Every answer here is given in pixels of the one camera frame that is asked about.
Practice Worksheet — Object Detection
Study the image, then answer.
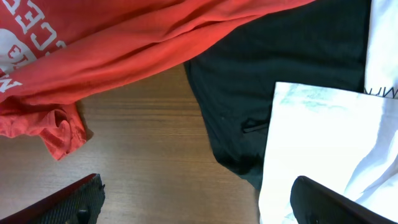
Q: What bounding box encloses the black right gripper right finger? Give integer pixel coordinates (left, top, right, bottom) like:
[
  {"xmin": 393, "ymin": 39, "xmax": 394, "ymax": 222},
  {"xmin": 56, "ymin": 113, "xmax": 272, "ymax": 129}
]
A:
[{"xmin": 290, "ymin": 176, "xmax": 394, "ymax": 224}]

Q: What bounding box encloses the white garment right pile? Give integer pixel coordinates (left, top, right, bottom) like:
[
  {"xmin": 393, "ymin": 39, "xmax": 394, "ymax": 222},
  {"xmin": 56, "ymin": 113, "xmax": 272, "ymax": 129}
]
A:
[{"xmin": 259, "ymin": 0, "xmax": 397, "ymax": 223}]

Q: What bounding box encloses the black garment right pile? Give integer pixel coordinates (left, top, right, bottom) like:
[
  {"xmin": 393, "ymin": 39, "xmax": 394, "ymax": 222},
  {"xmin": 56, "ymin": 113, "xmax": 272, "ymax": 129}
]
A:
[{"xmin": 183, "ymin": 0, "xmax": 371, "ymax": 189}]

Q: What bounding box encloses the red soccer t-shirt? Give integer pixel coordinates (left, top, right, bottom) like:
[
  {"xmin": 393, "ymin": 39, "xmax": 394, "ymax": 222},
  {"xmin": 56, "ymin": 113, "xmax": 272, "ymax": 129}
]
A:
[{"xmin": 1, "ymin": 0, "xmax": 309, "ymax": 160}]

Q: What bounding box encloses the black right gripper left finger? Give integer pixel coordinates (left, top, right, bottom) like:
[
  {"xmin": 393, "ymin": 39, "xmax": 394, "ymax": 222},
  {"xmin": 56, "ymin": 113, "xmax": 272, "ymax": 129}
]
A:
[{"xmin": 1, "ymin": 174, "xmax": 105, "ymax": 224}]

